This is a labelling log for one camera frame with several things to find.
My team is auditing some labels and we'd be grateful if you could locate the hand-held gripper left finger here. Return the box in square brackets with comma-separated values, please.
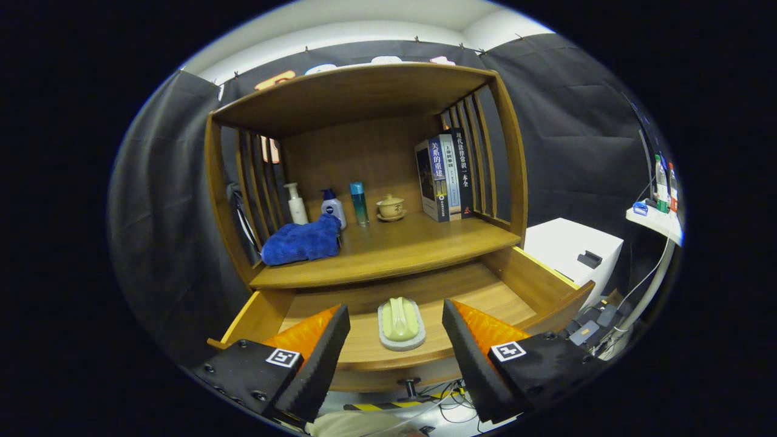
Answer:
[193, 304, 351, 424]

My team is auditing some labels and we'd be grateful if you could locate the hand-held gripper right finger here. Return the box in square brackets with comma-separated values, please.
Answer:
[442, 298, 608, 424]

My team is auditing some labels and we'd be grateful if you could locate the wooden drawer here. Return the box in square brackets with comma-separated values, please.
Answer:
[208, 246, 595, 394]

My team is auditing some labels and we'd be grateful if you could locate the green and grey soap dish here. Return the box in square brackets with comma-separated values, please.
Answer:
[378, 296, 427, 352]

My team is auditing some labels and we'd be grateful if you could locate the wooden countertop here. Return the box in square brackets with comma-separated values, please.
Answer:
[249, 211, 523, 290]

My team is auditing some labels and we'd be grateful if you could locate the white drawer unit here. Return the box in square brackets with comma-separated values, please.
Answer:
[523, 217, 625, 313]

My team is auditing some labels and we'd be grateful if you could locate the wooden cabinet with slatted shelf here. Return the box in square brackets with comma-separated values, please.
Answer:
[204, 63, 595, 395]

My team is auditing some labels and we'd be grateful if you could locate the yellow black floor tape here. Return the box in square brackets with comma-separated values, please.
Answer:
[343, 391, 468, 412]

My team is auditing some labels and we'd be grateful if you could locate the dark adapter with orange label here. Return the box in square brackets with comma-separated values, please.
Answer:
[569, 322, 602, 347]

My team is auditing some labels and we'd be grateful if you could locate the blue folded towel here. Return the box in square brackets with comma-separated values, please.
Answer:
[261, 214, 342, 266]

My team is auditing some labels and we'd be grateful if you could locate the white lotion bottle blue cap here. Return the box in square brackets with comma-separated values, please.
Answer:
[321, 189, 348, 230]

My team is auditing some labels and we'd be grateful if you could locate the white pump bottle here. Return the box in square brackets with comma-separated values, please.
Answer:
[283, 183, 310, 226]

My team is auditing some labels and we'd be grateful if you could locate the teal clear bottle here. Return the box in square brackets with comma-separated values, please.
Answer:
[350, 181, 370, 227]

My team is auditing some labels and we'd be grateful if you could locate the beige lidded tea cup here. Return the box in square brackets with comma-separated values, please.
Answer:
[376, 194, 407, 222]

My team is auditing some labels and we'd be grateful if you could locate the book with pale spine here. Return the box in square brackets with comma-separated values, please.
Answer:
[438, 134, 462, 220]

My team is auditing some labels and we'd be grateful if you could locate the book with blue spine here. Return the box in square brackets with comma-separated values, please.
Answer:
[415, 138, 450, 223]

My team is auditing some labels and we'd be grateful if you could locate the book with black spine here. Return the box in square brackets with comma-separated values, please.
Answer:
[450, 127, 475, 219]

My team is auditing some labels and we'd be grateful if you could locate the white side table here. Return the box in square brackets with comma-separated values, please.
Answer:
[607, 203, 684, 362]

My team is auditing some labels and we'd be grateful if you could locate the clear bottle green label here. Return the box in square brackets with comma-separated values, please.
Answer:
[654, 154, 668, 213]

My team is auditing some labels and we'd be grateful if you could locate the tangle of black cables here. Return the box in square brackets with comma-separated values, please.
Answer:
[422, 379, 480, 425]

